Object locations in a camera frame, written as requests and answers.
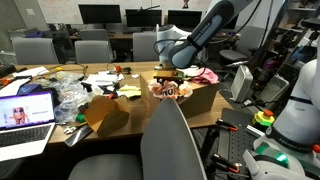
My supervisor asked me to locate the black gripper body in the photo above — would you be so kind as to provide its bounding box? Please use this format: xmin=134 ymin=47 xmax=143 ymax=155
xmin=153 ymin=70 xmax=184 ymax=84

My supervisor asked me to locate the peach printed t-shirt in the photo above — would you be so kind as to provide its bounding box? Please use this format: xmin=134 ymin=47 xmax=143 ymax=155
xmin=148 ymin=80 xmax=193 ymax=99

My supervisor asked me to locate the grey chair middle right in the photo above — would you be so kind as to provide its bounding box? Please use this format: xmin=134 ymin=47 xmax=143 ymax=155
xmin=132 ymin=32 xmax=159 ymax=62

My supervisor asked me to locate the grey chair middle left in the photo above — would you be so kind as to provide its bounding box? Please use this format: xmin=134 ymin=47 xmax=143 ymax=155
xmin=75 ymin=40 xmax=112 ymax=64

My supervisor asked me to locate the grey foreground chair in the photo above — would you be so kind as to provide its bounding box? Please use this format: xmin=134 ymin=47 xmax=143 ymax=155
xmin=68 ymin=98 xmax=207 ymax=180

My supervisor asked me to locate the dark office chair right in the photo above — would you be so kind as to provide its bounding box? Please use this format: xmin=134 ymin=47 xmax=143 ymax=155
xmin=219 ymin=26 xmax=263 ymax=72

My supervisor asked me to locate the grey chair far left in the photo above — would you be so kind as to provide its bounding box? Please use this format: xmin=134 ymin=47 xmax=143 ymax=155
xmin=12 ymin=38 xmax=59 ymax=65

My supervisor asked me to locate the yellow cloth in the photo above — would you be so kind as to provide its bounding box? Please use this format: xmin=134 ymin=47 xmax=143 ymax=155
xmin=118 ymin=85 xmax=141 ymax=98

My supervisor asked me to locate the white green cloth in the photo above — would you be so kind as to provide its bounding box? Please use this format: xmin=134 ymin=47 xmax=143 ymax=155
xmin=183 ymin=66 xmax=200 ymax=77

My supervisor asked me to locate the pink cloth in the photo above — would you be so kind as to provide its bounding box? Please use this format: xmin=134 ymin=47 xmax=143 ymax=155
xmin=192 ymin=68 xmax=219 ymax=84

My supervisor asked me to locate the large cardboard box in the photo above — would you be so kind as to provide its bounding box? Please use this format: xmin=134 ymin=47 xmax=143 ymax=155
xmin=140 ymin=70 xmax=218 ymax=118

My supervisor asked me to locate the white papers stack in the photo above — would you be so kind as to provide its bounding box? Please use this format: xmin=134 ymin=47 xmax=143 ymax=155
xmin=84 ymin=73 xmax=124 ymax=86

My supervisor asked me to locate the right black monitor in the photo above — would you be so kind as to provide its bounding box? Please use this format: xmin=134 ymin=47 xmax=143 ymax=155
xmin=167 ymin=10 xmax=202 ymax=28

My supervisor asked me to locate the black monitor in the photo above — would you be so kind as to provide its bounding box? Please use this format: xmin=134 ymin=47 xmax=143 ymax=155
xmin=125 ymin=9 xmax=162 ymax=27
xmin=78 ymin=4 xmax=122 ymax=24
xmin=167 ymin=10 xmax=202 ymax=28

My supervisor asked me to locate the middle black monitor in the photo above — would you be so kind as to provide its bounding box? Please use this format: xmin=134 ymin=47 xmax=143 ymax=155
xmin=125 ymin=9 xmax=162 ymax=27

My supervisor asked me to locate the small brown paper box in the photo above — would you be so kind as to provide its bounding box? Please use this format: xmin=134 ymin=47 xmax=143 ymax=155
xmin=84 ymin=96 xmax=129 ymax=137

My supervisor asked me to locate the white space heater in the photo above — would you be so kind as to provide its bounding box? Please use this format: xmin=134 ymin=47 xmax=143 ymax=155
xmin=231 ymin=65 xmax=253 ymax=103

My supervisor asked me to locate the crumpled clear plastic bag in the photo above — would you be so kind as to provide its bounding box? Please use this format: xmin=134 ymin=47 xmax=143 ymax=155
xmin=38 ymin=73 xmax=89 ymax=123

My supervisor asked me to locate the left black monitor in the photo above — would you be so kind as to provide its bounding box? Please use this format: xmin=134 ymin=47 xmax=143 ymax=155
xmin=78 ymin=4 xmax=122 ymax=24

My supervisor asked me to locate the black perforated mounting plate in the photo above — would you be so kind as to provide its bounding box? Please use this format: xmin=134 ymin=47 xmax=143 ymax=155
xmin=214 ymin=108 xmax=256 ymax=180

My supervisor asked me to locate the yellow emergency stop button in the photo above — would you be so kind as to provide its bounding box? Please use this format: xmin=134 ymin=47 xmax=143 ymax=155
xmin=252 ymin=110 xmax=275 ymax=126

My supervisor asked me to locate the open silver laptop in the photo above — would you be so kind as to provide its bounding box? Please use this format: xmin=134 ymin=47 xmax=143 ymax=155
xmin=0 ymin=92 xmax=55 ymax=161

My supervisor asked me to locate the orange handled clamp upper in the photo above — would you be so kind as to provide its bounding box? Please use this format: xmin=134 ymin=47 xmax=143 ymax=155
xmin=216 ymin=118 xmax=238 ymax=131

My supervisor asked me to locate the orange handled clamp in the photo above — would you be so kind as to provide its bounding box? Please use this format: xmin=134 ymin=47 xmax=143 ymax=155
xmin=216 ymin=118 xmax=238 ymax=131
xmin=211 ymin=153 xmax=240 ymax=173

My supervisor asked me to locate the orange handled clamp lower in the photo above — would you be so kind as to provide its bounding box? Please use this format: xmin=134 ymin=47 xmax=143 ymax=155
xmin=211 ymin=153 xmax=240 ymax=173

